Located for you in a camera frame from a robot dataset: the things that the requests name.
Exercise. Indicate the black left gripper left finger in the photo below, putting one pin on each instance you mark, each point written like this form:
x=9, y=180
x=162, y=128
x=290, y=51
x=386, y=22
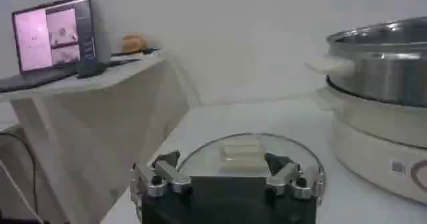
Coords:
x=166, y=175

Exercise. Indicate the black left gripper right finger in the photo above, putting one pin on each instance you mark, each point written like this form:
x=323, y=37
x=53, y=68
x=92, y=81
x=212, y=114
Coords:
x=287, y=177

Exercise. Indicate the round glass lid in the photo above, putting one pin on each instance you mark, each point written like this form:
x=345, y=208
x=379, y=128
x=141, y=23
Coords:
x=240, y=155

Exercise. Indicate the white side desk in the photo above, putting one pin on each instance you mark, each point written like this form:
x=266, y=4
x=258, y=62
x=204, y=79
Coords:
x=100, y=118

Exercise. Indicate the steel steamer with white base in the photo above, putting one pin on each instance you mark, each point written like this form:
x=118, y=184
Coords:
x=373, y=112

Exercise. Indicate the brown bread roll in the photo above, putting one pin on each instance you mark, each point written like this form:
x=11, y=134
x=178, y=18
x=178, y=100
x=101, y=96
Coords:
x=133, y=43

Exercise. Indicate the black laptop with lit screen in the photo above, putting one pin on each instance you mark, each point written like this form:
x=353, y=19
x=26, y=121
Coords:
x=50, y=35

